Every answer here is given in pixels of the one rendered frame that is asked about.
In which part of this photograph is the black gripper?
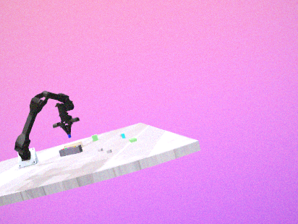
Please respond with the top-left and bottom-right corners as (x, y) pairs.
(53, 112), (80, 135)

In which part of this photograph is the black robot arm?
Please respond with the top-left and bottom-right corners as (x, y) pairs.
(14, 90), (74, 161)

